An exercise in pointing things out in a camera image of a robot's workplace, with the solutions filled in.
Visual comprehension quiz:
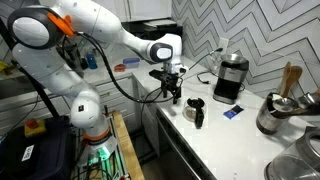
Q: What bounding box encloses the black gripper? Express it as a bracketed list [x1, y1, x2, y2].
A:
[159, 71, 184, 105]

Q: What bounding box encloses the black coffee maker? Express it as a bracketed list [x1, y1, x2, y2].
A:
[212, 54, 250, 105]

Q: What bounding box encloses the blue lid plastic container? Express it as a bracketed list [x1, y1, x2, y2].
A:
[122, 57, 141, 70]

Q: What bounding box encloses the orange lid container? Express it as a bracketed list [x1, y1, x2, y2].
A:
[113, 63, 127, 73]

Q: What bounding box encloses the wooden cart top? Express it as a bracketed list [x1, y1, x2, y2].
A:
[111, 110, 146, 180]

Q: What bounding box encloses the white corner kitchen cabinet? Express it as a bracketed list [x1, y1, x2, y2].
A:
[0, 73, 158, 138]

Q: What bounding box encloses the dishwasher front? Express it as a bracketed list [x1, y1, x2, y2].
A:
[155, 107, 218, 180]

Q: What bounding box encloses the black countertop appliance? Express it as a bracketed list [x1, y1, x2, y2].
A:
[130, 19, 184, 42]

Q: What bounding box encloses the blue snack packet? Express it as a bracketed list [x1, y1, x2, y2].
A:
[222, 104, 245, 120]

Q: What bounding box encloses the blue bottle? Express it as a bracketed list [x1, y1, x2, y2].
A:
[85, 53, 99, 70]

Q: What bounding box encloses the steel utensil holder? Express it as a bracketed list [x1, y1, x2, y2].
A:
[255, 92, 295, 136]

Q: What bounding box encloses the silver ladle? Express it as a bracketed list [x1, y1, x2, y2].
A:
[271, 96, 320, 118]

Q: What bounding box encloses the wide wooden spoon in holder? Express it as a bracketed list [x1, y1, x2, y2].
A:
[281, 65, 304, 98]

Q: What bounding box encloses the black stand pole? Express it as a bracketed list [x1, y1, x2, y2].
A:
[0, 18, 61, 119]

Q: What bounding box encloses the steel measuring cup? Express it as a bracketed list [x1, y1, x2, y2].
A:
[297, 88, 320, 110]

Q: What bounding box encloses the glass kettle with steel rim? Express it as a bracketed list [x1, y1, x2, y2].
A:
[263, 126, 320, 180]

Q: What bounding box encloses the yellow emergency stop box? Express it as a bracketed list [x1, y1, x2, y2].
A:
[23, 118, 47, 138]

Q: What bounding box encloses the black equipment case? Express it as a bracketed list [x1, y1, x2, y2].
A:
[0, 114, 78, 180]

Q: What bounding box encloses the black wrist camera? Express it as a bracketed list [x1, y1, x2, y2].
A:
[148, 68, 168, 81]

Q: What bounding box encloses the black coffee maker power cord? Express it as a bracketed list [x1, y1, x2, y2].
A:
[195, 69, 219, 85]

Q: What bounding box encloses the long dark blue cable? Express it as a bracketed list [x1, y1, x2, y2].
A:
[187, 47, 224, 73]

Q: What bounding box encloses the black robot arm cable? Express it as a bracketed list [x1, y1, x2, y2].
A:
[73, 30, 184, 104]

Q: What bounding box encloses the white wall power outlet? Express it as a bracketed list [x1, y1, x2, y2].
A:
[218, 37, 230, 54]

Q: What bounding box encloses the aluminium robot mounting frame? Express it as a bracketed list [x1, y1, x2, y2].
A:
[74, 113, 132, 180]

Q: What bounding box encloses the orange cable clip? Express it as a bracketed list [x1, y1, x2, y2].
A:
[47, 12, 77, 38]

